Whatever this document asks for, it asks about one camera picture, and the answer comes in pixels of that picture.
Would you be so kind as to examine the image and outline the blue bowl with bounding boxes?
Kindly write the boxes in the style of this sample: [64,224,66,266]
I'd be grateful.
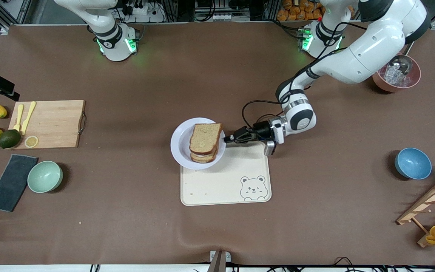
[394,147,432,180]

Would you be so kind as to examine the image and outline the pink bowl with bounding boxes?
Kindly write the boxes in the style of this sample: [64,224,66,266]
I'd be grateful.
[372,53,422,93]

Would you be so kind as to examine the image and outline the pale green bowl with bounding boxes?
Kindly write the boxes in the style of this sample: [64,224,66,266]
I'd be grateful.
[27,161,63,194]

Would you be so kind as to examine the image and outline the metal ladle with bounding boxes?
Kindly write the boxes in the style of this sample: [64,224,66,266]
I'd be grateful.
[389,41,416,75]

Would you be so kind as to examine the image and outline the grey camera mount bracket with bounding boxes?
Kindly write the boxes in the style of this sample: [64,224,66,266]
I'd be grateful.
[209,250,231,272]

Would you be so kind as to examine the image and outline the cream tray with bear print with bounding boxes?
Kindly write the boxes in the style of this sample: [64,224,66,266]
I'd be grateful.
[180,142,272,206]

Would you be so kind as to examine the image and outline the yellow plastic knife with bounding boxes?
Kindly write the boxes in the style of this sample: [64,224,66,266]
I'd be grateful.
[20,101,37,136]

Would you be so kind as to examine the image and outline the plain brown bread slice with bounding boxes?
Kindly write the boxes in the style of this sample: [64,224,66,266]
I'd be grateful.
[190,123,223,155]

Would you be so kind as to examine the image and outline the wooden peg drying rack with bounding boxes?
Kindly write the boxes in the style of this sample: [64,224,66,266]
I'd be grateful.
[396,174,435,249]

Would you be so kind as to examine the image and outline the orange snack pile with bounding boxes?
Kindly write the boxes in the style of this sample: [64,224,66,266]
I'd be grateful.
[277,0,354,21]

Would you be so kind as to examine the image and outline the green avocado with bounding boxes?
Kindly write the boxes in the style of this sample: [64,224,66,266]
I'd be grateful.
[0,129,22,149]

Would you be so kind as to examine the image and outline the clear ice cubes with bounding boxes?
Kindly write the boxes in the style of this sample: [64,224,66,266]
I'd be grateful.
[382,66,409,87]

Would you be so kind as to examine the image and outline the white round plate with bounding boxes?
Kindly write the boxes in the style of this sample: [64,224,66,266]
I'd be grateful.
[170,117,227,170]

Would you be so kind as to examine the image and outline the dark grey cloth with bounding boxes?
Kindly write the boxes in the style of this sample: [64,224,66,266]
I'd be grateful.
[0,154,39,213]

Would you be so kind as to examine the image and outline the wooden cutting board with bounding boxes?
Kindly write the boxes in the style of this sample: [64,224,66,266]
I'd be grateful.
[8,100,86,150]

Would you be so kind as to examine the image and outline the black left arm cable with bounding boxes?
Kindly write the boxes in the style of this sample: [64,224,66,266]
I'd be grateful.
[241,21,369,133]

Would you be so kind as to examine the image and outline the white power strip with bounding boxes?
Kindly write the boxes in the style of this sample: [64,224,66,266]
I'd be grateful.
[121,0,165,23]

